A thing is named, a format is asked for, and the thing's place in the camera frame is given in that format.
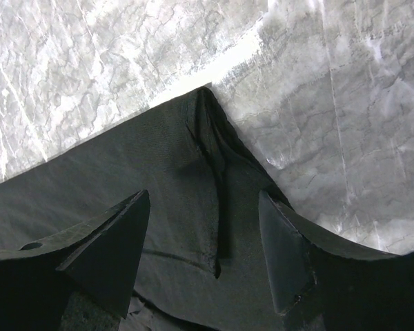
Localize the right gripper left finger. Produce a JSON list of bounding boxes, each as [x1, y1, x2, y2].
[[0, 190, 150, 330]]

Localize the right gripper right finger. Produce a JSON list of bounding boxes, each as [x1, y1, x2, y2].
[[259, 192, 414, 330]]

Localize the black long sleeve shirt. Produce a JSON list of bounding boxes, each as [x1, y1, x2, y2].
[[0, 88, 324, 330]]

